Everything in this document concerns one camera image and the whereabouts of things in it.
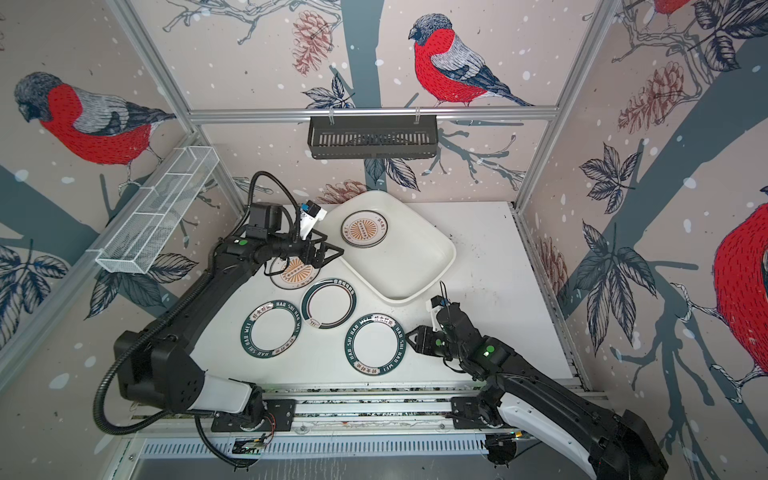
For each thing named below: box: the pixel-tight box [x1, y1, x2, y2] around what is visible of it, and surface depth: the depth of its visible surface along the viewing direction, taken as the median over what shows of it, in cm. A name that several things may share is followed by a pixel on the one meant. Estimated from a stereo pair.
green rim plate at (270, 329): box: [240, 300, 302, 359], surface depth 90 cm
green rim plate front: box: [344, 313, 407, 376], surface depth 87 cm
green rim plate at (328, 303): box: [300, 278, 357, 329], surface depth 95 cm
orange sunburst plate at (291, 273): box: [270, 256, 320, 290], surface depth 100 cm
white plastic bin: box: [317, 190, 457, 305], surface depth 109 cm
